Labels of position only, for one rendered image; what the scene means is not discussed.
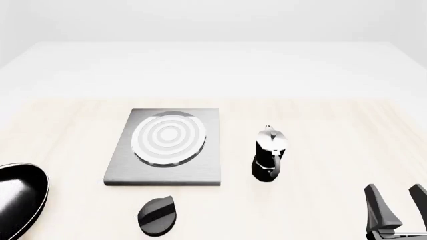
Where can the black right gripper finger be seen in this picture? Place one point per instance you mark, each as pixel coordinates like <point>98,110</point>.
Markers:
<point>421,200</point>
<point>378,212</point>

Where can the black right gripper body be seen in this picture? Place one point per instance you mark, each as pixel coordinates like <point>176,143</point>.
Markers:
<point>397,236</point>

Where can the grey stove plate with rings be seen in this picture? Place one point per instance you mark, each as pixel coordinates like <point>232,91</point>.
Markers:
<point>166,172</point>

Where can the round black stove knob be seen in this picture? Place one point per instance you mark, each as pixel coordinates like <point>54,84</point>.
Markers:
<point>156,217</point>

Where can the black frying pan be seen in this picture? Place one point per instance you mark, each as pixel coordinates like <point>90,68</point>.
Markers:
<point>20,190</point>

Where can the black and silver moka pot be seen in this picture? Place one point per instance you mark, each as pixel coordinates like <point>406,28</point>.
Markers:
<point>265,160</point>

